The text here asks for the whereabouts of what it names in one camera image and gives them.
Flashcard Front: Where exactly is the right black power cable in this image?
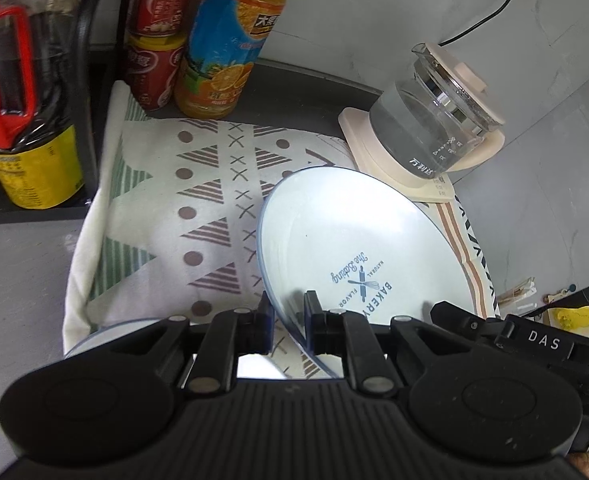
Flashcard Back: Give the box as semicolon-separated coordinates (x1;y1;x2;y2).
438;0;539;47

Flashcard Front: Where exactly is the orange juice bottle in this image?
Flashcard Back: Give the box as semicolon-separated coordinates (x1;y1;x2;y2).
174;0;286;119

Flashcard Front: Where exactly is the cream kettle base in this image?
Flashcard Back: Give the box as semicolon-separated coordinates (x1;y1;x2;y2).
336;105;456;205

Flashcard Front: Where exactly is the glass electric kettle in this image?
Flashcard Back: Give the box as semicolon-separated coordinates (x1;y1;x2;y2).
369;42;505;179

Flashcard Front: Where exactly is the white bakery logo plate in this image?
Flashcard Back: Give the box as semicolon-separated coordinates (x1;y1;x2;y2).
258;167;496;379

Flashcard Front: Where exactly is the soy sauce bottle red handle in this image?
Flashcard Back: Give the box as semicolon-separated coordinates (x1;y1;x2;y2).
0;0;84;210

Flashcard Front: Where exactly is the patterned fringed table mat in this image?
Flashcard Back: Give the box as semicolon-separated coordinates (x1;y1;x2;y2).
62;79;501;380

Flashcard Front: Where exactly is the lower red drink can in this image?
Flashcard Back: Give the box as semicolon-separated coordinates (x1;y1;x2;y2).
125;34;187;110

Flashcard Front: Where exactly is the black metal shelf rack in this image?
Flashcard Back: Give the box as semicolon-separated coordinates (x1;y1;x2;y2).
0;0;116;224

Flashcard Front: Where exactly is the white blue script plate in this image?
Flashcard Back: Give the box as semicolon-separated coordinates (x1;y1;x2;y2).
64;316;288;380

